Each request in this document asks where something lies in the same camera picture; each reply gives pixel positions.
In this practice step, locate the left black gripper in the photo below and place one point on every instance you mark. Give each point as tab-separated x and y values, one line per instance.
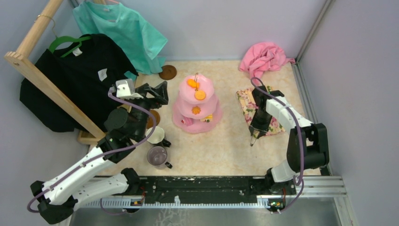
160	92

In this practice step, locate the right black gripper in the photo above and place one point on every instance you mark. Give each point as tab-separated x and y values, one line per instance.
262	128

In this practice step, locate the pink-tipped metal tongs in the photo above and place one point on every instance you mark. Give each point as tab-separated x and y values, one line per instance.
254	137

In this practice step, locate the floral serving tray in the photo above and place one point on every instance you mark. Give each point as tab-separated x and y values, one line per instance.
248	107

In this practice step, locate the pink macaron roll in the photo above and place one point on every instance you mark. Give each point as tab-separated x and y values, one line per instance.
187	121

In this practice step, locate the pink three-tier cake stand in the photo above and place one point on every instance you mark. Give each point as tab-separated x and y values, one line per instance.
185	101

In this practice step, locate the orange round cookie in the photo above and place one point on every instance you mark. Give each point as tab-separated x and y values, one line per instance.
200	95

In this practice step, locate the yellow cake piece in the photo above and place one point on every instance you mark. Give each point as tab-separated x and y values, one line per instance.
209	118

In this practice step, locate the pink cloth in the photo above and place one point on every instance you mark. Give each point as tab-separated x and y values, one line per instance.
262	57

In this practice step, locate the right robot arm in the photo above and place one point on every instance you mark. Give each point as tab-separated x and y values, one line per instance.
307	144

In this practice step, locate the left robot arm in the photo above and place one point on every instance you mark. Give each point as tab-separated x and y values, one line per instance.
60	197

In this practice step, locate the white mug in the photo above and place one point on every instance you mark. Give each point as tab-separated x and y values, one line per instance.
158	137

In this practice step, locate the teal t-shirt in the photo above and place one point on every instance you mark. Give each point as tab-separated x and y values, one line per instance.
140	40

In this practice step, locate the purple mug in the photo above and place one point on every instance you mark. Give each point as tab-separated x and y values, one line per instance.
158	157

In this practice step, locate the black t-shirt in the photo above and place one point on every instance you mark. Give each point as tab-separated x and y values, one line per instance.
84	78

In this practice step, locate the wooden clothes rack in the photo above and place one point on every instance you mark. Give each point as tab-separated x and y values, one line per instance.
19	59

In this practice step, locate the green clothes hanger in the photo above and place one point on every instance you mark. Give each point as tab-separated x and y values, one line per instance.
64	39

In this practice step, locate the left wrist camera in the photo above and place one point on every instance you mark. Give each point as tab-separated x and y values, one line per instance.
125	89

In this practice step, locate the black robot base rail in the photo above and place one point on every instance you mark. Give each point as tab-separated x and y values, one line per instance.
202	190

